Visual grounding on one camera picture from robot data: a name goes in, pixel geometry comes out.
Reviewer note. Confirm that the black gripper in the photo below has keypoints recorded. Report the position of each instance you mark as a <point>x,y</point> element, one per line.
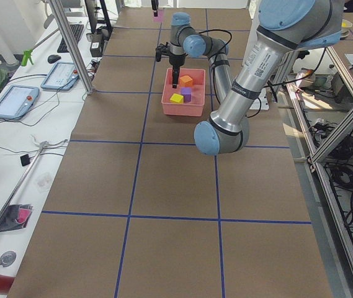
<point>175,59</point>

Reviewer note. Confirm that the pink foam block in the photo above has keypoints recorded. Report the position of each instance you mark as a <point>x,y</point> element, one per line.
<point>158,15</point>

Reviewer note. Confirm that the orange foam block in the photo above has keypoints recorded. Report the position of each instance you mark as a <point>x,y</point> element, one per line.
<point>186,81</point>

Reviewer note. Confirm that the purple foam block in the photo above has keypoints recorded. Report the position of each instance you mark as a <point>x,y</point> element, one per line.
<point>187,93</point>

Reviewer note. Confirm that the yellow foam block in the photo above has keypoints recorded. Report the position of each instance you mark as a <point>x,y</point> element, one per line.
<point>177,98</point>

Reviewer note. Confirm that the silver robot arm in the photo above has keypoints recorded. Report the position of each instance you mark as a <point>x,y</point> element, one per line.
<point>284,26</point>

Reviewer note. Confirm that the pink plastic bin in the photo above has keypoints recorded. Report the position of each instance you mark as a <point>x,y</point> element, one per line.
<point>193,108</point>

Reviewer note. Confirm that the black rectangular box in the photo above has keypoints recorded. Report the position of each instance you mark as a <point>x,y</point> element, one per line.
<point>97,45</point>

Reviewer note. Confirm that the black computer monitor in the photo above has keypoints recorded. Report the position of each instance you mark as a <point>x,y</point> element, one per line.
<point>97,14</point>

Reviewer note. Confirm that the far teach pendant tablet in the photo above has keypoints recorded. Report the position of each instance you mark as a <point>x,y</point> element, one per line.
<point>61,77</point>

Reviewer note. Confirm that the teach pendant tablet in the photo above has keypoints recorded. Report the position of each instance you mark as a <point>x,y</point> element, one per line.
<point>61,77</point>
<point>17,101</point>

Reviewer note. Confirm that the black computer mouse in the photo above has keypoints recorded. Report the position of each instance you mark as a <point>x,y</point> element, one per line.
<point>53,58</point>

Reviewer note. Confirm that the near teach pendant tablet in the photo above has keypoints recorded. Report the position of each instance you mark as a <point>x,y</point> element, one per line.
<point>17,101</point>

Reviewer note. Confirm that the pink and grey pouch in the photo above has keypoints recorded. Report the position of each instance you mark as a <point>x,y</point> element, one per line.
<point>15,217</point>

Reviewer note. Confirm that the aluminium frame post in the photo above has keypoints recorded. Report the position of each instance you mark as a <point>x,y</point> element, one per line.
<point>71,43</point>

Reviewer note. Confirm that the white pedestal column base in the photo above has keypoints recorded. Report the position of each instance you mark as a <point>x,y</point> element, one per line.
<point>261,103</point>

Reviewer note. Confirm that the green handled grabber tool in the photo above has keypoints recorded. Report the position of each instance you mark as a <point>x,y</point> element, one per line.
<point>27,57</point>

